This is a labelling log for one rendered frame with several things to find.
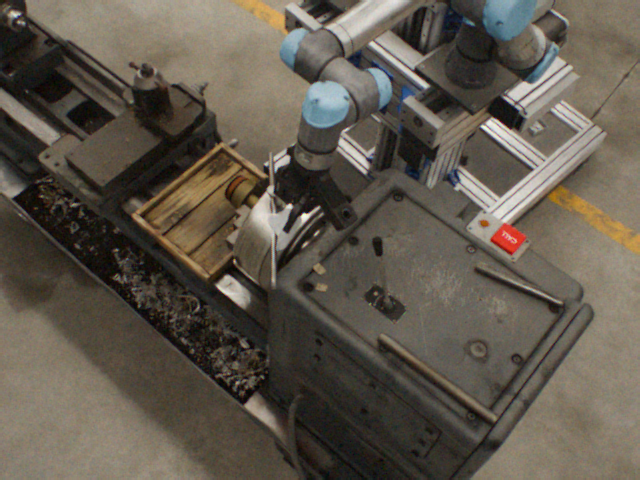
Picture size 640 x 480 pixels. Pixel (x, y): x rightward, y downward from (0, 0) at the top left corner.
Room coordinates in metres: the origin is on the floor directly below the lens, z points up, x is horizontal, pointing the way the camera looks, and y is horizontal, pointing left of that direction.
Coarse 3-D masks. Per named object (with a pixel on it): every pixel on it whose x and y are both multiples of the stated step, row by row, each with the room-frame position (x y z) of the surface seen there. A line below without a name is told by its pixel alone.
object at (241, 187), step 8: (240, 176) 1.10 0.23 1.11; (232, 184) 1.07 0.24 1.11; (240, 184) 1.07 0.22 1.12; (248, 184) 1.08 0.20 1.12; (232, 192) 1.06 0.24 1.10; (240, 192) 1.05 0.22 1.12; (248, 192) 1.05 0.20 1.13; (232, 200) 1.04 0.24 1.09; (240, 200) 1.04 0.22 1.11; (248, 200) 1.04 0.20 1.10; (256, 200) 1.04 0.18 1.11
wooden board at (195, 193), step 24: (192, 168) 1.26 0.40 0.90; (216, 168) 1.29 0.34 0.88; (240, 168) 1.30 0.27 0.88; (168, 192) 1.18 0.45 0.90; (192, 192) 1.19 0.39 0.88; (216, 192) 1.20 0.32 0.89; (144, 216) 1.09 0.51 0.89; (168, 216) 1.10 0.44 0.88; (192, 216) 1.11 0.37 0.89; (216, 216) 1.12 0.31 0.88; (168, 240) 1.02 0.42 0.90; (192, 240) 1.03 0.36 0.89; (192, 264) 0.95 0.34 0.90; (216, 264) 0.96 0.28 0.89
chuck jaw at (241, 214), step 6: (240, 210) 1.01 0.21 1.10; (246, 210) 1.01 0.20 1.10; (240, 216) 0.99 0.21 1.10; (246, 216) 0.99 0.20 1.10; (234, 222) 0.97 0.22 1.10; (240, 222) 0.97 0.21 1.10; (234, 228) 0.97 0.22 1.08; (240, 228) 0.96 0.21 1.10; (234, 234) 0.94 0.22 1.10; (228, 240) 0.92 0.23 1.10; (234, 240) 0.92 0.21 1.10; (228, 246) 0.92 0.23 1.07; (240, 264) 0.88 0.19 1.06
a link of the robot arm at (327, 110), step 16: (320, 96) 0.84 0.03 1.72; (336, 96) 0.85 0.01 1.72; (304, 112) 0.84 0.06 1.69; (320, 112) 0.82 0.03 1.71; (336, 112) 0.82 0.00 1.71; (352, 112) 0.86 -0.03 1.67; (304, 128) 0.82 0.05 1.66; (320, 128) 0.81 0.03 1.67; (336, 128) 0.82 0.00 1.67; (304, 144) 0.81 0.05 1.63; (320, 144) 0.81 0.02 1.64; (336, 144) 0.83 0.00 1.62
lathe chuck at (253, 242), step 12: (264, 204) 0.95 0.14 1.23; (252, 216) 0.93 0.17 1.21; (264, 216) 0.92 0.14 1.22; (252, 228) 0.90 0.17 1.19; (264, 228) 0.90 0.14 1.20; (240, 240) 0.89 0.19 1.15; (252, 240) 0.88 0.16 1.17; (264, 240) 0.88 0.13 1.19; (240, 252) 0.87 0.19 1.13; (252, 252) 0.86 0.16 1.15; (264, 252) 0.86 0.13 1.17; (252, 264) 0.85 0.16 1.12; (252, 276) 0.84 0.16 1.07
